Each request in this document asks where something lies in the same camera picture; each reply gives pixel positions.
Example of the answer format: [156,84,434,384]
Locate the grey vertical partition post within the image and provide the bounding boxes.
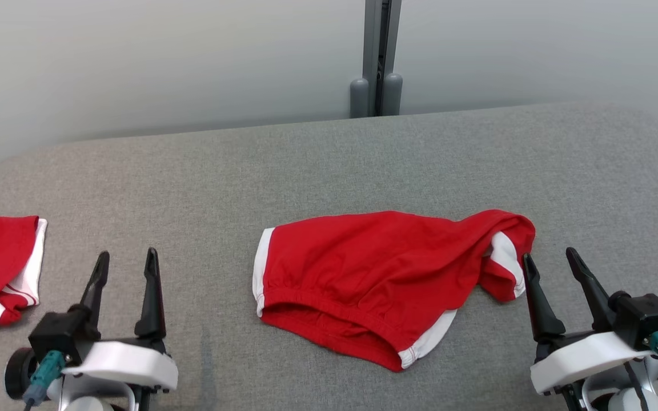
[362,0,403,116]

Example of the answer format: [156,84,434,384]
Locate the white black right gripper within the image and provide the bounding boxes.
[521,247,658,396]

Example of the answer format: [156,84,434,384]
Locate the teal plug left camera cable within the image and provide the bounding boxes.
[23,350,67,410]

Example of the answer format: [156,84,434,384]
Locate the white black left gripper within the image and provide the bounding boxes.
[5,247,179,400]

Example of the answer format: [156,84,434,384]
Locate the red shorts with white trim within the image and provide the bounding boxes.
[252,209,536,373]

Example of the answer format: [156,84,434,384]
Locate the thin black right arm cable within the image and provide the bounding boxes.
[627,365,651,411]

